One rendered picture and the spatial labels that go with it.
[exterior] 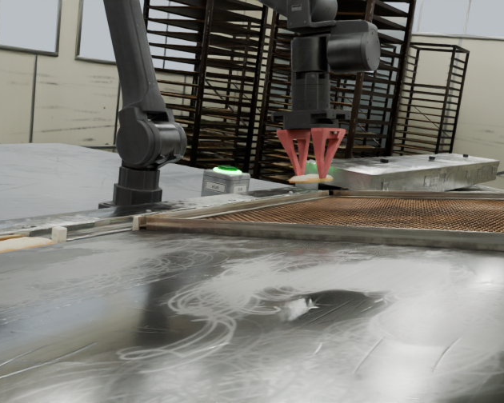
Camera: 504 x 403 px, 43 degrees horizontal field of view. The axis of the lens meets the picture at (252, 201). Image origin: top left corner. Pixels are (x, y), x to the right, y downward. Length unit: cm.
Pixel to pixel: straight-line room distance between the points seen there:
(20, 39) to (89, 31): 82
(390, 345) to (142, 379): 11
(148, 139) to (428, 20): 737
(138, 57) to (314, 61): 34
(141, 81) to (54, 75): 539
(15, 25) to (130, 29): 509
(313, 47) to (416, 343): 69
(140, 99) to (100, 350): 84
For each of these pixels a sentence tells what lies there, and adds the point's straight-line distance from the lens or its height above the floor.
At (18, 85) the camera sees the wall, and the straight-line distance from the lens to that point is 627.
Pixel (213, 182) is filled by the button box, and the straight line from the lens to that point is 125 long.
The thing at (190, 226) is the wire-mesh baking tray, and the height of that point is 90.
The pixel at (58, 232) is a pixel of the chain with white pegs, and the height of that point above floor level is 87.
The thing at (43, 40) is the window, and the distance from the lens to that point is 640.
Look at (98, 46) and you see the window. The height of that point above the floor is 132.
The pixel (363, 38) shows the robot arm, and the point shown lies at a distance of 91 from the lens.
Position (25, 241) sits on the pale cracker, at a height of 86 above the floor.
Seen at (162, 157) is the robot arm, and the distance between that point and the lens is 109.
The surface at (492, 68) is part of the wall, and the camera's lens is 804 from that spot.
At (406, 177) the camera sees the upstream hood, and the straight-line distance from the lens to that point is 157.
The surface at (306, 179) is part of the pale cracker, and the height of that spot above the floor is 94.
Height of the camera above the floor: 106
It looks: 10 degrees down
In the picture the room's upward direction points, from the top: 7 degrees clockwise
